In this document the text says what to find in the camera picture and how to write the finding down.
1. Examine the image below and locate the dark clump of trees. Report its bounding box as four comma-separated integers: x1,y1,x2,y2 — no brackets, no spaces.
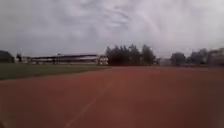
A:
105,43,157,67

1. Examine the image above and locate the long low building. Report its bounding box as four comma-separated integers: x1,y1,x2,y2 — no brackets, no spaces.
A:
21,53,109,66

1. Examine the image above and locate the row of trees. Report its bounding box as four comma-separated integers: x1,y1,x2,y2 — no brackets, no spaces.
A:
169,47,212,66

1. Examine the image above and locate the dark tree mass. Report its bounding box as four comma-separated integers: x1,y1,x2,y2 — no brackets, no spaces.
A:
0,49,16,64

